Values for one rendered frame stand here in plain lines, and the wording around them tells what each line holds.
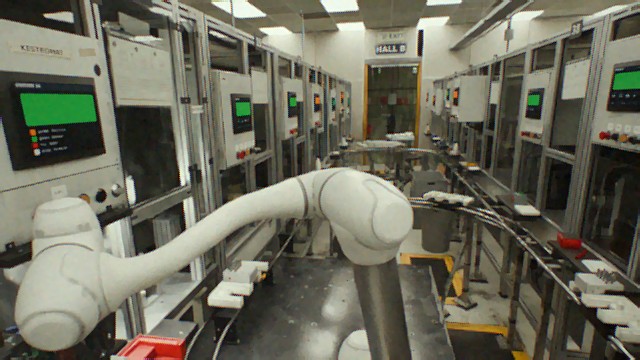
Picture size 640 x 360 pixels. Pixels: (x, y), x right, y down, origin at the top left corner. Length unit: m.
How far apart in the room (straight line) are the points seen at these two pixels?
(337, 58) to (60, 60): 8.67
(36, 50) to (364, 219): 0.80
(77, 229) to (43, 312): 0.19
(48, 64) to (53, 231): 0.44
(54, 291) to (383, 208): 0.53
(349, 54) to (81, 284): 9.09
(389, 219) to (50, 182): 0.78
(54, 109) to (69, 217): 0.33
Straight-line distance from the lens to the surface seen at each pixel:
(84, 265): 0.68
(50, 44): 1.09
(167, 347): 1.27
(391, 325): 0.88
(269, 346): 1.64
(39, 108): 1.01
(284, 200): 0.83
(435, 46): 9.53
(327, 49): 9.59
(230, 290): 1.68
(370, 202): 0.68
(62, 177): 1.07
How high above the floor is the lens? 1.66
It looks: 14 degrees down
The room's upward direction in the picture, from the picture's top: 1 degrees counter-clockwise
